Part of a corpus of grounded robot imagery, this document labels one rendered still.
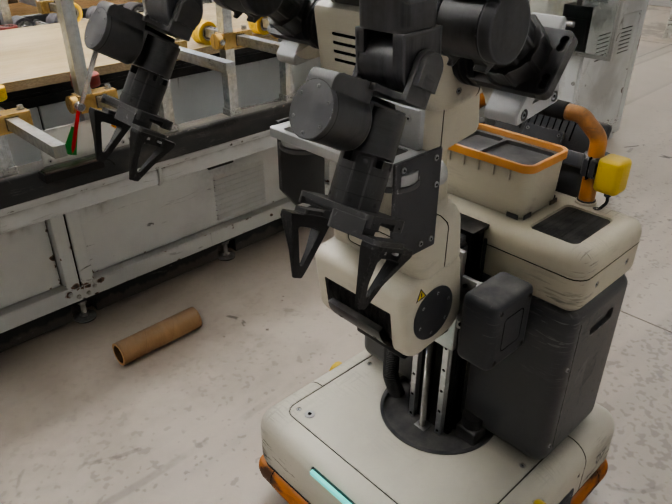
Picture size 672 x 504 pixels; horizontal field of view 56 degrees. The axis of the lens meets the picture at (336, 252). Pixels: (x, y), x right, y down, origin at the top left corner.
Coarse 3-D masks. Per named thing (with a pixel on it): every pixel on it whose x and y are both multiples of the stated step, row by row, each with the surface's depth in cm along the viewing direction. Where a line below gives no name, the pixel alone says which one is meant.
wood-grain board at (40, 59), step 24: (48, 24) 252; (216, 24) 252; (240, 24) 252; (0, 48) 214; (24, 48) 214; (48, 48) 214; (192, 48) 214; (240, 48) 226; (0, 72) 185; (24, 72) 185; (48, 72) 185
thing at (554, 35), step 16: (528, 32) 73; (544, 32) 76; (560, 32) 77; (528, 48) 74; (544, 48) 76; (560, 48) 77; (496, 64) 76; (512, 64) 76; (528, 64) 75; (544, 64) 77; (560, 64) 76; (480, 80) 82; (496, 80) 79; (512, 80) 77; (528, 80) 78; (544, 80) 77; (528, 96) 79; (544, 96) 77
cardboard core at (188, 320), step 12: (180, 312) 221; (192, 312) 221; (156, 324) 215; (168, 324) 215; (180, 324) 217; (192, 324) 220; (132, 336) 209; (144, 336) 210; (156, 336) 212; (168, 336) 214; (180, 336) 219; (120, 348) 204; (132, 348) 206; (144, 348) 209; (156, 348) 213; (120, 360) 209; (132, 360) 208
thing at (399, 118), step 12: (372, 96) 64; (372, 108) 62; (384, 108) 63; (372, 120) 63; (384, 120) 63; (396, 120) 63; (372, 132) 63; (384, 132) 63; (396, 132) 64; (372, 144) 63; (384, 144) 63; (396, 144) 65; (372, 156) 64; (384, 156) 64
